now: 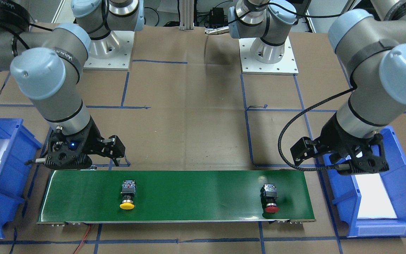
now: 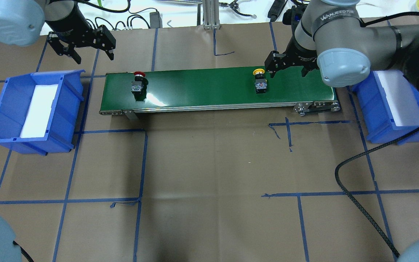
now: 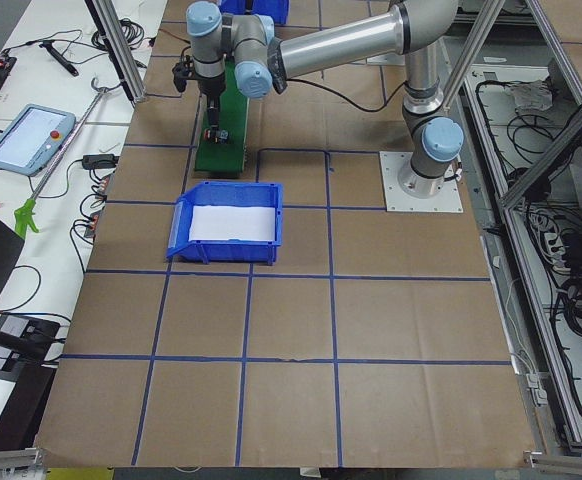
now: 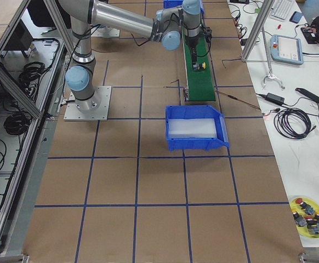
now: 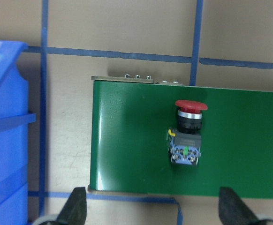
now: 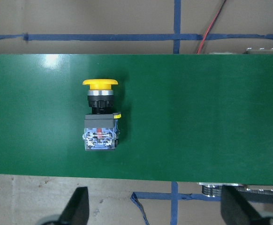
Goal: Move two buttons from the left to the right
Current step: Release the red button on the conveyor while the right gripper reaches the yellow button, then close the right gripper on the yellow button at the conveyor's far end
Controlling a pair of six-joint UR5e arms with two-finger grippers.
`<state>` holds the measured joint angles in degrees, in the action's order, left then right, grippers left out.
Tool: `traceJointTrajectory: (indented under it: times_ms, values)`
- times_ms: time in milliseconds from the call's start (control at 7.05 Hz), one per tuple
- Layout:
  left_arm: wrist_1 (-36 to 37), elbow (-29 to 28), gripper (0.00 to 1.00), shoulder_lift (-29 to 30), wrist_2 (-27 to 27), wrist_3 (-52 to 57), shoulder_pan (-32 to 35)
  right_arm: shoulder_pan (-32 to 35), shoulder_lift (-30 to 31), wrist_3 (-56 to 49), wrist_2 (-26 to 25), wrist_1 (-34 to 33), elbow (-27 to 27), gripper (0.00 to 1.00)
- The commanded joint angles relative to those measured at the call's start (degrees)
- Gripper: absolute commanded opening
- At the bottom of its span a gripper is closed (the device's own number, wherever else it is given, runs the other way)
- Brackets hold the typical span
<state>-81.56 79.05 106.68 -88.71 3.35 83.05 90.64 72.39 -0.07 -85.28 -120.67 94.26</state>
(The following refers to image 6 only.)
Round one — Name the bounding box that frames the green conveyor belt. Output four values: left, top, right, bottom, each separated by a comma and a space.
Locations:
0, 54, 273, 185

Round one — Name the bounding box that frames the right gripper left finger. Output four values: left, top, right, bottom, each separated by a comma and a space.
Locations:
58, 187, 90, 225

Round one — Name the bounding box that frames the yellow push button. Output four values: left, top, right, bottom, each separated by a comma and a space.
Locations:
82, 79, 121, 151

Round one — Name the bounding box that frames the red black conveyor wire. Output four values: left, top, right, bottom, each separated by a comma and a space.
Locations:
196, 0, 228, 55

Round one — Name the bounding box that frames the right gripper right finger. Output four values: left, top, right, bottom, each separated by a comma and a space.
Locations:
220, 186, 262, 225

